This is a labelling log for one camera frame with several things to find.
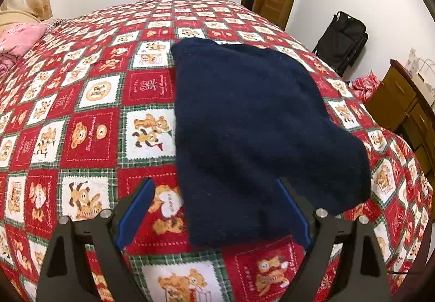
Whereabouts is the wooden headboard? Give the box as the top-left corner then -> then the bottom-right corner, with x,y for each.
0,10 -> 39,30

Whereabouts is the black folded stroller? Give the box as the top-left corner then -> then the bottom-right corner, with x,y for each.
313,11 -> 368,77

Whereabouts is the red bear printed bedspread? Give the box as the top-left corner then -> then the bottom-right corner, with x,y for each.
0,0 -> 434,302

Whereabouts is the pink quilt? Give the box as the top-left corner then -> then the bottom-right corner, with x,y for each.
0,22 -> 48,76

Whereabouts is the brown wooden cabinet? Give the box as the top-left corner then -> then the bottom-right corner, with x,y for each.
365,59 -> 435,173

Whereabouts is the red plaid cloth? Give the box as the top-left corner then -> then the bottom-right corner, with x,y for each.
350,73 -> 380,93

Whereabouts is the white carton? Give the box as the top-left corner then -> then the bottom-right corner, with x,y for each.
407,48 -> 419,73

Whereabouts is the navy knit sweater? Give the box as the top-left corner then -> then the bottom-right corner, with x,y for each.
170,37 -> 372,249

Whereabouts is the grey striped pillow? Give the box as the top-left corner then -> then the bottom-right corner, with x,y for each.
44,17 -> 69,29

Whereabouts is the black cable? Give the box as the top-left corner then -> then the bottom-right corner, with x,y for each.
387,268 -> 418,277

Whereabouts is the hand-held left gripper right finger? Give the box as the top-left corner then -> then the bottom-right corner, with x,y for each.
275,177 -> 396,302

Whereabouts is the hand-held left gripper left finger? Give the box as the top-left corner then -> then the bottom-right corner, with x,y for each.
39,177 -> 156,302

